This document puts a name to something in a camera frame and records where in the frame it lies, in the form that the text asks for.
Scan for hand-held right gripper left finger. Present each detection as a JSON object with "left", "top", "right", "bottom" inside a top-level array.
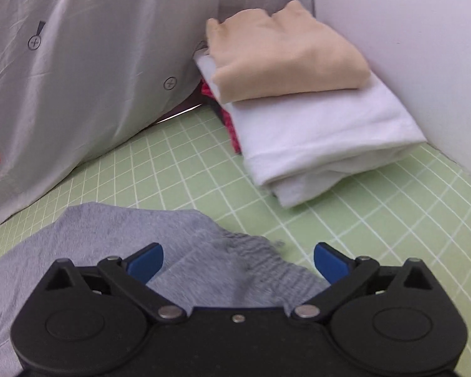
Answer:
[{"left": 43, "top": 243, "right": 188, "bottom": 325}]

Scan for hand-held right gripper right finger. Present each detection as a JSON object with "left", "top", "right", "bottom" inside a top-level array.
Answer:
[{"left": 290, "top": 243, "right": 434, "bottom": 325}]

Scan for grey shorts with elastic waistband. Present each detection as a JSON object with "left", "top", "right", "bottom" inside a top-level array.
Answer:
[{"left": 0, "top": 202, "right": 327, "bottom": 367}]

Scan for folded white garment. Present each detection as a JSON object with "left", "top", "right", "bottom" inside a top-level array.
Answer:
[{"left": 192, "top": 49, "right": 426, "bottom": 209}]

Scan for red patterned garment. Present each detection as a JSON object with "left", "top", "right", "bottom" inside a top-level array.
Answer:
[{"left": 199, "top": 79, "right": 243, "bottom": 155}]

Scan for grey carrot print blanket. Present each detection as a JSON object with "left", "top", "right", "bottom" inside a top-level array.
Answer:
[{"left": 0, "top": 0, "right": 315, "bottom": 226}]

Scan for folded beige garment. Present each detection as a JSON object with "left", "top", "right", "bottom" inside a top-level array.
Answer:
[{"left": 205, "top": 0, "right": 371, "bottom": 103}]

